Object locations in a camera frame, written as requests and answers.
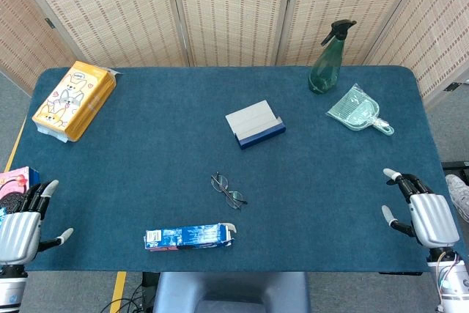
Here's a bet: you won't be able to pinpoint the blue and white glasses case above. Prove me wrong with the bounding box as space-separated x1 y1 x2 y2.
224 100 287 150

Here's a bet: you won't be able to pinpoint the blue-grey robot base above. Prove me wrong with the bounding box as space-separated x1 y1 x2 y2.
152 271 311 313

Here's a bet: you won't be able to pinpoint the yellow floor tape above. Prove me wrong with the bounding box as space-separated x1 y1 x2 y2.
3 114 128 313

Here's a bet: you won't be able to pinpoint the thin metal eyeglasses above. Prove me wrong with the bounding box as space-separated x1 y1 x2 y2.
210 172 248 211

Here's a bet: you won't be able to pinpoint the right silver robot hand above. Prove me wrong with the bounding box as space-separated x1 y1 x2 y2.
380 168 461 248

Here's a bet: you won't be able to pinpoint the white sneaker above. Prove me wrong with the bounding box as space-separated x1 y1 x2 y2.
445 174 469 223

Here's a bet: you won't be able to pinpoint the pink and blue cookie box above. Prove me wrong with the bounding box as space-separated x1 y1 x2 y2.
0 166 41 218

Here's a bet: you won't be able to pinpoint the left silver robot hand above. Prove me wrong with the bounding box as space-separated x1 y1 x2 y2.
0 180 74 265

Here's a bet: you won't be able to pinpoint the blue felt table cover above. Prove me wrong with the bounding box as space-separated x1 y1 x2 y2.
9 66 468 273

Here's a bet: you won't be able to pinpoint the black table foot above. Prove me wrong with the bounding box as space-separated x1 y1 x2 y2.
441 161 469 182

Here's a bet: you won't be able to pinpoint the black table leg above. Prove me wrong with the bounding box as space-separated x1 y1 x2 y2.
141 271 159 309

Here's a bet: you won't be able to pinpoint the yellow tissue pack with dogs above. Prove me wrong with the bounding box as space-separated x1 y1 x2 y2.
32 60 122 144

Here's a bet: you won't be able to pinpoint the green spray bottle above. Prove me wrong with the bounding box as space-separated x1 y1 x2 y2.
309 19 358 95

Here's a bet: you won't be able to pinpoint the mint green bagged dustpan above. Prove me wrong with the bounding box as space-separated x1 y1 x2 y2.
326 83 396 136

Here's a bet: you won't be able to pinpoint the opened blue cookie box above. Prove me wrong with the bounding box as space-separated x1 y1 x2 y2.
144 222 237 252

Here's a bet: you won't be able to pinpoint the bamboo folding screen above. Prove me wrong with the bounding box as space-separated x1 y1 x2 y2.
0 0 469 108

